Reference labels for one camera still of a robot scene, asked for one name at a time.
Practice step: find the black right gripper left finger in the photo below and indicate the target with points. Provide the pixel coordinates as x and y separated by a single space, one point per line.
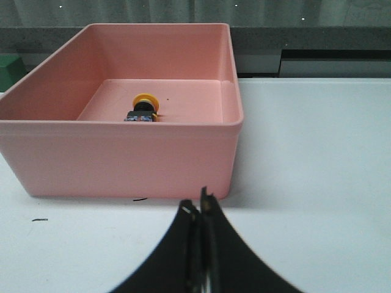
175 263

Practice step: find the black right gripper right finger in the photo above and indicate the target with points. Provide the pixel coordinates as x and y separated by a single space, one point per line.
229 263

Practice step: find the yellow mushroom push button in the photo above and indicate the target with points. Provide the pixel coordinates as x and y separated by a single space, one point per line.
145 108

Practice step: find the pink plastic bin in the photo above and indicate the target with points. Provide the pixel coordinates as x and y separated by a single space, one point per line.
62 126

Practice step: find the dark grey counter ledge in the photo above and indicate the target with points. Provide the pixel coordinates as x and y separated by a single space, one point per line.
290 52

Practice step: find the green cube block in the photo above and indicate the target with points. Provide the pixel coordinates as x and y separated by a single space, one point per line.
12 70

